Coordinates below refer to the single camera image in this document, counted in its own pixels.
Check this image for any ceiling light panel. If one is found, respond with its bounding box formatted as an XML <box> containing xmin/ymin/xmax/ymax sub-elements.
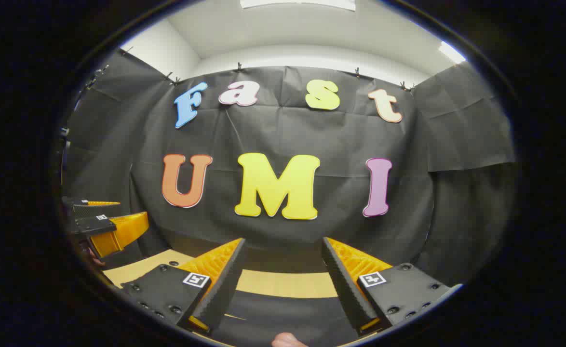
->
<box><xmin>439</xmin><ymin>41</ymin><xmax>467</xmax><ymax>64</ymax></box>
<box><xmin>240</xmin><ymin>0</ymin><xmax>356</xmax><ymax>11</ymax></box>

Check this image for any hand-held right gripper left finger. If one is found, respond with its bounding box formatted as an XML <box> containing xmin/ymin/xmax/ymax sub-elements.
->
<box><xmin>121</xmin><ymin>238</ymin><xmax>248</xmax><ymax>334</ymax></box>

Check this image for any black backdrop cloth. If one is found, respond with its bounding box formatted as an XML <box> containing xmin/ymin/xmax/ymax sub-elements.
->
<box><xmin>61</xmin><ymin>48</ymin><xmax>517</xmax><ymax>290</ymax></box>

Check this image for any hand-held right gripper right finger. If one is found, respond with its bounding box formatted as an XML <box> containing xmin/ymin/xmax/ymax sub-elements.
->
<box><xmin>322</xmin><ymin>236</ymin><xmax>463</xmax><ymax>337</ymax></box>

